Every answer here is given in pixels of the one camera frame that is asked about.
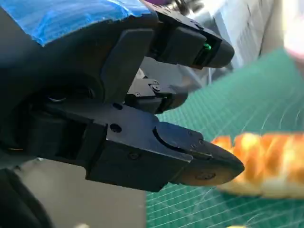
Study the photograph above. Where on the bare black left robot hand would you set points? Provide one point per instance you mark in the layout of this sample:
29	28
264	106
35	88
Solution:
71	95

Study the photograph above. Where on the braided toy bread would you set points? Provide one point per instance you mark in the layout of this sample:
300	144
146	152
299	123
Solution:
273	161

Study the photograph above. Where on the green cutting mat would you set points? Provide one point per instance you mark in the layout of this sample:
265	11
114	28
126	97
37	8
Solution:
237	107

